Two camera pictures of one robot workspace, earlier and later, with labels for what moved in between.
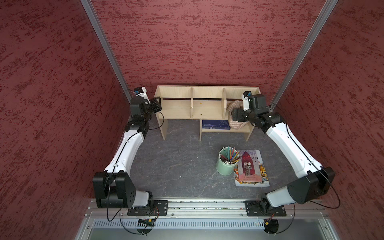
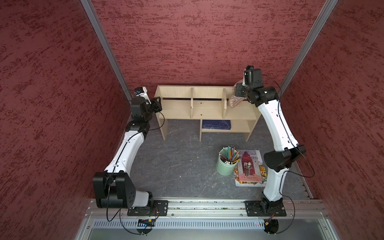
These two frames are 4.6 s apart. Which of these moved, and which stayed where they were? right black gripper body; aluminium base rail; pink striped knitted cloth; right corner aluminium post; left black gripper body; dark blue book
Moved: right black gripper body; pink striped knitted cloth
Stayed: left black gripper body; right corner aluminium post; dark blue book; aluminium base rail
